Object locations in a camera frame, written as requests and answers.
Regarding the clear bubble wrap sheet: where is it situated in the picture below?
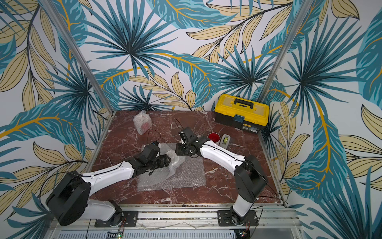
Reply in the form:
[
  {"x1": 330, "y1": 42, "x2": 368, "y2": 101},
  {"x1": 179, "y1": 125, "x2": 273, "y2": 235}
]
[
  {"x1": 133, "y1": 110, "x2": 152, "y2": 135},
  {"x1": 137, "y1": 143, "x2": 206, "y2": 192}
]

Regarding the lavender mug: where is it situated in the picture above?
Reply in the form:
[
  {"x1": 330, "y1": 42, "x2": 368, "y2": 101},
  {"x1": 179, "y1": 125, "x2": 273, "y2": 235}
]
[{"x1": 166, "y1": 150, "x2": 184, "y2": 169}]

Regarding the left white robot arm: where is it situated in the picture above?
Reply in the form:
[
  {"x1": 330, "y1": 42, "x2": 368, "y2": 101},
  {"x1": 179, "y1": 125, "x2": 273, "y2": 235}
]
[{"x1": 46, "y1": 142, "x2": 171, "y2": 227}]

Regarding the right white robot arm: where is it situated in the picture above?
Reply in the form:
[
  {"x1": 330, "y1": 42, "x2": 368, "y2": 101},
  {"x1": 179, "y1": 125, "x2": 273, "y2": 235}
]
[{"x1": 177, "y1": 127, "x2": 268, "y2": 218}]

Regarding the white mug red inside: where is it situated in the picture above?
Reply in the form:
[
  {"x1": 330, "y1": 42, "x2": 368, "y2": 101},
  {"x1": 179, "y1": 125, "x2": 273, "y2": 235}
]
[{"x1": 208, "y1": 132, "x2": 221, "y2": 145}]

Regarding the small green white box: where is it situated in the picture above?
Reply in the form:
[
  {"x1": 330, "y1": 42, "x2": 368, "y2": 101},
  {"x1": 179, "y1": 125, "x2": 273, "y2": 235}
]
[{"x1": 219, "y1": 134, "x2": 231, "y2": 149}]

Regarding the yellow black toolbox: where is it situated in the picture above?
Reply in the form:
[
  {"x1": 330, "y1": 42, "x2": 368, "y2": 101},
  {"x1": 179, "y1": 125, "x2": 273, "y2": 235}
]
[{"x1": 214, "y1": 94, "x2": 270, "y2": 133}]

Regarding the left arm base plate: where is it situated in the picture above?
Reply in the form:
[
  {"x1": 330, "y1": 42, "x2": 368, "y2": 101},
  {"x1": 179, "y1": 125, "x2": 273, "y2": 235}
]
[{"x1": 95, "y1": 211, "x2": 138, "y2": 228}]

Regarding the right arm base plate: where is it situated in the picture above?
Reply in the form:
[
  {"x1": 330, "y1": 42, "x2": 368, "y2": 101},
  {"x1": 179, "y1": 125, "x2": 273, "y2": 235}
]
[{"x1": 217, "y1": 209, "x2": 259, "y2": 227}]

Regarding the front aluminium rail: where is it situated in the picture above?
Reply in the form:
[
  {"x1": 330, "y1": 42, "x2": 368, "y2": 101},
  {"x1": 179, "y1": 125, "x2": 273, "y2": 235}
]
[{"x1": 45, "y1": 204, "x2": 305, "y2": 239}]

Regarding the left aluminium frame post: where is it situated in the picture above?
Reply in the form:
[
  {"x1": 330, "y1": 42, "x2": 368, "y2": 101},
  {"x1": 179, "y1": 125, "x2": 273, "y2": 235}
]
[{"x1": 41, "y1": 0, "x2": 114, "y2": 115}]

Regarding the aluminium frame post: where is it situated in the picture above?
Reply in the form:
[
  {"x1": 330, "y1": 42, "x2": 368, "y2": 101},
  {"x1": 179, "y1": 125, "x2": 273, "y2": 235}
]
[
  {"x1": 41, "y1": 0, "x2": 114, "y2": 115},
  {"x1": 257, "y1": 0, "x2": 313, "y2": 103}
]

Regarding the right aluminium frame post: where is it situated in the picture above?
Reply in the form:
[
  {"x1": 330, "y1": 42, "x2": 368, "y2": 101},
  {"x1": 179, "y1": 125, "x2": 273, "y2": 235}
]
[{"x1": 257, "y1": 0, "x2": 313, "y2": 103}]

